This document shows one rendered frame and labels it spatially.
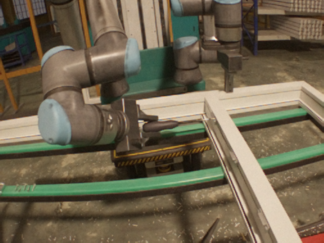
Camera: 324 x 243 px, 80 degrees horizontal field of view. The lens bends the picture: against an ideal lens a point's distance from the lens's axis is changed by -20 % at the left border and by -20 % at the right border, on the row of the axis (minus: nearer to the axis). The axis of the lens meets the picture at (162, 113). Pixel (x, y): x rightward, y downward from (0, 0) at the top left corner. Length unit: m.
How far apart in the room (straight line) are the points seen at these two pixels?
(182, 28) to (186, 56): 2.97
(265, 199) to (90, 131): 0.37
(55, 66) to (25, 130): 0.49
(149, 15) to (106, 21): 0.96
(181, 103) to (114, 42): 0.37
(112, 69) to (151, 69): 1.05
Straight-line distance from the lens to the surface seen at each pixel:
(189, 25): 4.38
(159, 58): 1.54
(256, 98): 0.89
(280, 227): 0.45
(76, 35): 1.16
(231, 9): 0.74
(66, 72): 0.51
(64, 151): 0.84
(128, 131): 0.57
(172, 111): 0.82
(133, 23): 1.56
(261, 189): 0.49
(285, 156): 0.70
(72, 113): 0.46
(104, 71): 0.51
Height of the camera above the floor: 1.30
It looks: 30 degrees down
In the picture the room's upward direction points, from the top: 7 degrees counter-clockwise
